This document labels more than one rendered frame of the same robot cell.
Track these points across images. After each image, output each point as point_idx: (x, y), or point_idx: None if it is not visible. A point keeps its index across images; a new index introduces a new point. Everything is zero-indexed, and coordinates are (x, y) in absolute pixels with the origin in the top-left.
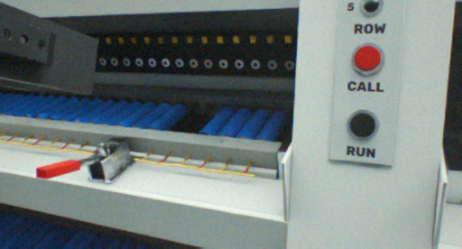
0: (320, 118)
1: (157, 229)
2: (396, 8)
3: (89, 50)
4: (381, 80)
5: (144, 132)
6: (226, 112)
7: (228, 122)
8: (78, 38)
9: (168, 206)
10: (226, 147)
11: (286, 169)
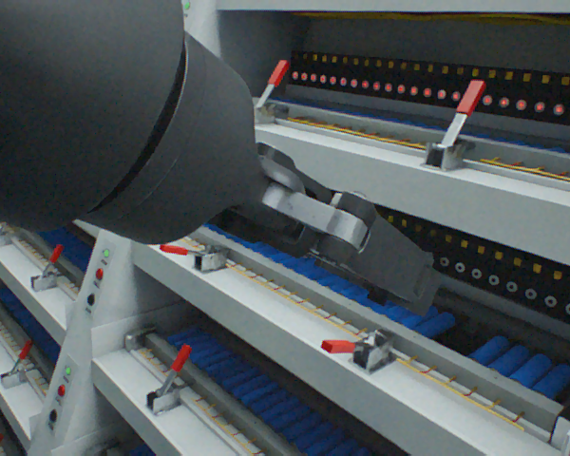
0: None
1: (402, 438)
2: None
3: (435, 283)
4: None
5: (412, 334)
6: (503, 343)
7: (503, 356)
8: (433, 274)
9: (424, 421)
10: (500, 387)
11: None
